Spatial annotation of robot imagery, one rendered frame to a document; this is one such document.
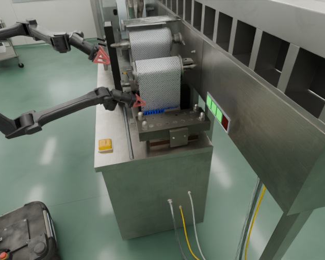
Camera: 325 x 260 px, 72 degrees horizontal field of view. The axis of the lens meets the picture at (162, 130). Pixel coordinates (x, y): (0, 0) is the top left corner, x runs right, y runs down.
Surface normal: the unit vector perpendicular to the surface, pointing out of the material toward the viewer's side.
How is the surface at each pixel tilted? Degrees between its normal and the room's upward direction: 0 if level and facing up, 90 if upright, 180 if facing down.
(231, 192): 0
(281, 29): 90
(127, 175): 90
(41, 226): 0
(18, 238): 0
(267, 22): 90
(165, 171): 90
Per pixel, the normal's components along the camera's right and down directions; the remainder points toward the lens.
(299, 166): -0.98, 0.16
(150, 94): 0.21, 0.60
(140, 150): -0.04, -0.79
